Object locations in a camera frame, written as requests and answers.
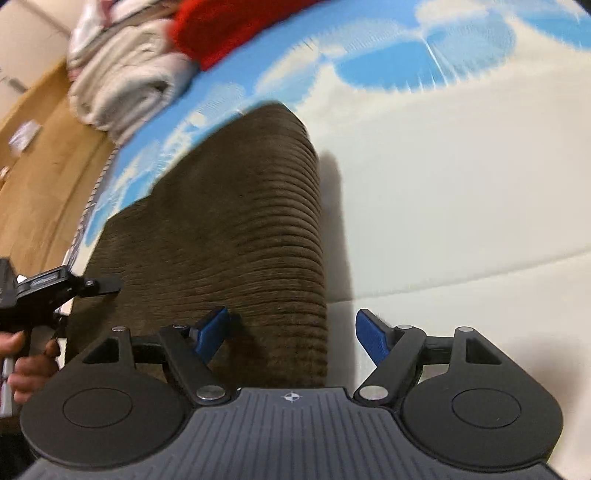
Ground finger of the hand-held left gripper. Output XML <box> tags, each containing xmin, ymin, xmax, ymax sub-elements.
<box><xmin>69</xmin><ymin>276</ymin><xmax>123</xmax><ymax>299</ymax></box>

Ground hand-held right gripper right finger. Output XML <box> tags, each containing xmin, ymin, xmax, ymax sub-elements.
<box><xmin>353</xmin><ymin>308</ymin><xmax>503</xmax><ymax>409</ymax></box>

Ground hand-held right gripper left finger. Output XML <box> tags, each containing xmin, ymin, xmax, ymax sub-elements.
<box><xmin>85</xmin><ymin>306</ymin><xmax>232</xmax><ymax>407</ymax></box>

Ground brown corduroy pants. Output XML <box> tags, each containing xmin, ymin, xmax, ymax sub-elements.
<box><xmin>67</xmin><ymin>102</ymin><xmax>331</xmax><ymax>393</ymax></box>

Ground person's left hand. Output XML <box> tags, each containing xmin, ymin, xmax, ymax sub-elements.
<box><xmin>0</xmin><ymin>331</ymin><xmax>62</xmax><ymax>405</ymax></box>

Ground blue white printed bed sheet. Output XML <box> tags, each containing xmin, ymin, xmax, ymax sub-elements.
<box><xmin>69</xmin><ymin>0</ymin><xmax>591</xmax><ymax>480</ymax></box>

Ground pile of white towels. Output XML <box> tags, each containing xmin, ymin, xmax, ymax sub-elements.
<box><xmin>67</xmin><ymin>0</ymin><xmax>195</xmax><ymax>142</ymax></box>

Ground red fuzzy cloth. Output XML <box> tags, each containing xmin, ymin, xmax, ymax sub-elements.
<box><xmin>168</xmin><ymin>0</ymin><xmax>324</xmax><ymax>73</ymax></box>

